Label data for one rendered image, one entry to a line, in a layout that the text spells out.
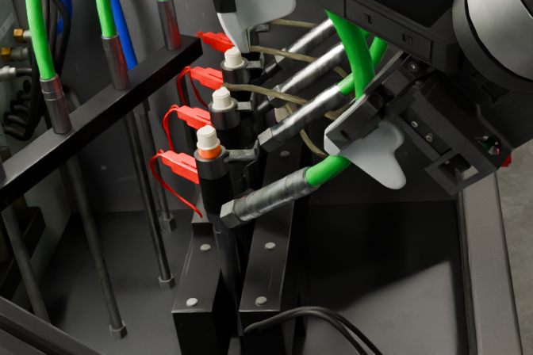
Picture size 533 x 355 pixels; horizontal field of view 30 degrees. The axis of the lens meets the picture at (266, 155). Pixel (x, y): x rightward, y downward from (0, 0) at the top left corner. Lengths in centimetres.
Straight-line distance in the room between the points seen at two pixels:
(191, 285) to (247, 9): 29
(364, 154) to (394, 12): 13
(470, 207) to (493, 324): 17
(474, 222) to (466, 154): 47
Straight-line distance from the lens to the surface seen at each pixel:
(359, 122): 58
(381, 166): 63
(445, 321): 109
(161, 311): 115
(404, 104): 56
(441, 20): 53
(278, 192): 72
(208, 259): 96
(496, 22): 48
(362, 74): 63
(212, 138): 85
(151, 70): 105
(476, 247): 100
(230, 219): 76
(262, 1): 76
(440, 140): 58
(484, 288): 95
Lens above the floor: 158
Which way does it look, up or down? 33 degrees down
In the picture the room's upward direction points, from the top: 8 degrees counter-clockwise
